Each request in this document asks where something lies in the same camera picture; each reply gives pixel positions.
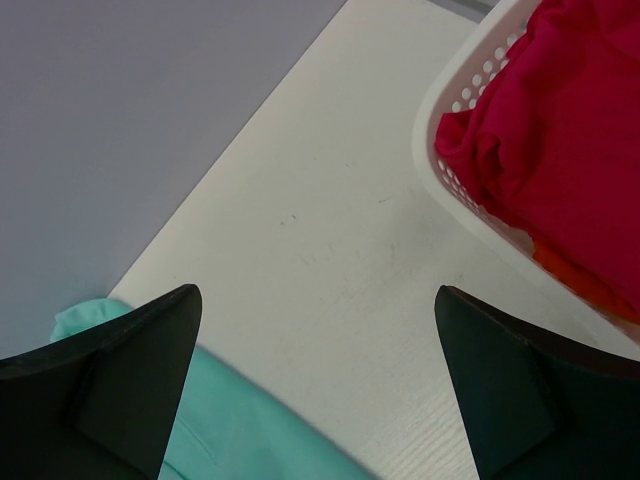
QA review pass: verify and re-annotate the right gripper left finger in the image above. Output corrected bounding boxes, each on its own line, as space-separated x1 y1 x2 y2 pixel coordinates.
1 284 202 479

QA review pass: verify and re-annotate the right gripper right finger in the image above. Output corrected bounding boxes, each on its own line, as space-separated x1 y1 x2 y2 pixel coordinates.
434 286 639 479

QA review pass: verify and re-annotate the mint green t-shirt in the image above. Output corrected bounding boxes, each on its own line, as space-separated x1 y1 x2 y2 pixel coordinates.
49 297 376 480

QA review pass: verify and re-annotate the orange t-shirt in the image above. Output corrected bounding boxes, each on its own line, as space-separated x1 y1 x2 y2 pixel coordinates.
533 239 639 325

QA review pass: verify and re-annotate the crimson red t-shirt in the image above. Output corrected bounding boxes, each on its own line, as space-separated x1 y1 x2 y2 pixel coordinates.
435 1 639 305

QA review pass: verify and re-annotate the white plastic laundry basket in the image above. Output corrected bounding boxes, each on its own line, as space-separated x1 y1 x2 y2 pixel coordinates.
412 1 639 357

